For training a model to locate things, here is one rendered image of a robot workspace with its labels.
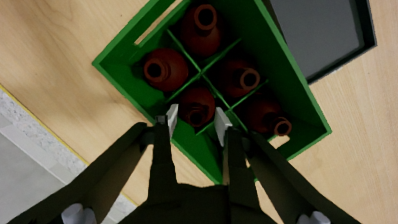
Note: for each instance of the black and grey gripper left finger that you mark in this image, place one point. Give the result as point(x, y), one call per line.
point(89, 197)

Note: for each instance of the green bottle crate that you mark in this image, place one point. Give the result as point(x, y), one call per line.
point(249, 22)

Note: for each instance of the dark grey tray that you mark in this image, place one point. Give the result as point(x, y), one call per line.
point(324, 35)

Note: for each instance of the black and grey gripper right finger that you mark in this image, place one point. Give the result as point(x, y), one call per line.
point(294, 198)

